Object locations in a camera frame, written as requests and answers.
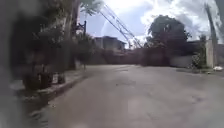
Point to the group of potted plants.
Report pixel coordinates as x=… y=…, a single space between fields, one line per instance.
x=45 y=80

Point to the brown wall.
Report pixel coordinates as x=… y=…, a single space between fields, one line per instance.
x=133 y=57

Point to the row of trees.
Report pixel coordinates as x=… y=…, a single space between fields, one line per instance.
x=66 y=36

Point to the large dark tree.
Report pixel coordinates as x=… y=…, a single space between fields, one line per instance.
x=166 y=31

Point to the grey concrete road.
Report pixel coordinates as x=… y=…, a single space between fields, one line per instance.
x=133 y=100

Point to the concrete pole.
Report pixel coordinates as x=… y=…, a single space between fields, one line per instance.
x=210 y=53

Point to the white wall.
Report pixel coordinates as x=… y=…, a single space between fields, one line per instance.
x=181 y=61

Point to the raised concrete sidewalk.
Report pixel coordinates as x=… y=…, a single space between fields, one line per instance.
x=71 y=77

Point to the building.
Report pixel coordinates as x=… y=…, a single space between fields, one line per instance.
x=108 y=43

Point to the white heap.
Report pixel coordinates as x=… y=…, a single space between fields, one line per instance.
x=218 y=68

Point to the green bush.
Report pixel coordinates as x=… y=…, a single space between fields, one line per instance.
x=198 y=60

